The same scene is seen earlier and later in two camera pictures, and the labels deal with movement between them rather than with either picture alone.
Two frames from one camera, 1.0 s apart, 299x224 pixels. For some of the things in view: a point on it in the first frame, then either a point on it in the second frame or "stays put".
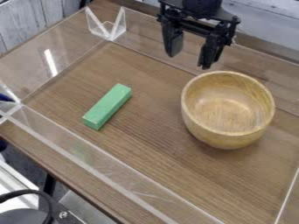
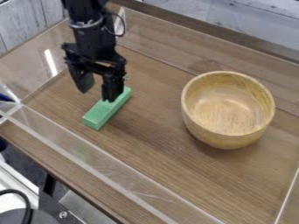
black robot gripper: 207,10 → 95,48
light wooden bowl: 228,107 stays put
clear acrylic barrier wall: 81,161 stays put
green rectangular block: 107,107 stays put
